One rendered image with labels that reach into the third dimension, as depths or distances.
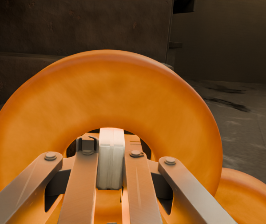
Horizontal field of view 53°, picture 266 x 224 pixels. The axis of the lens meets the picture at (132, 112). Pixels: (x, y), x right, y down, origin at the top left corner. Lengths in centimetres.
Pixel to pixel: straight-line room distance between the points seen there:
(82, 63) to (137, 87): 3
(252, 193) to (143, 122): 16
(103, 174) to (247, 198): 18
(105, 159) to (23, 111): 6
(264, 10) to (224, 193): 759
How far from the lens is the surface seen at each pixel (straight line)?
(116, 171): 16
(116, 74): 16
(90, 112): 16
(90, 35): 50
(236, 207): 31
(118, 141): 16
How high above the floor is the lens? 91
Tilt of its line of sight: 16 degrees down
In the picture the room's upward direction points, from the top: 5 degrees clockwise
